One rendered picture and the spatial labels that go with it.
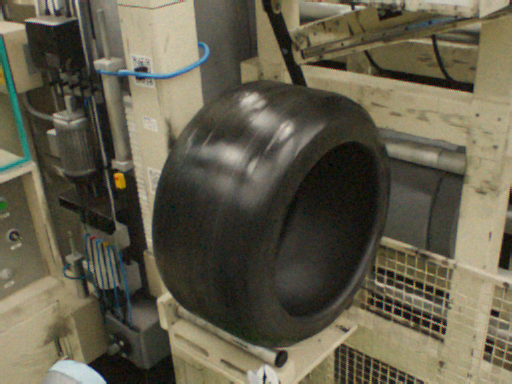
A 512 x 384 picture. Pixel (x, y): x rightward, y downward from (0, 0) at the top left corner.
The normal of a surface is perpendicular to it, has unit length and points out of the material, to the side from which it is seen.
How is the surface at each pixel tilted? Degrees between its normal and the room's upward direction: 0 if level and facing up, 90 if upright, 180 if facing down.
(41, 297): 90
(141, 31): 90
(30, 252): 90
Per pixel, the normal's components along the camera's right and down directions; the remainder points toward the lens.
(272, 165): 0.18, -0.13
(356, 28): -0.66, 0.42
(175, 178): -0.58, -0.14
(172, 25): 0.75, 0.29
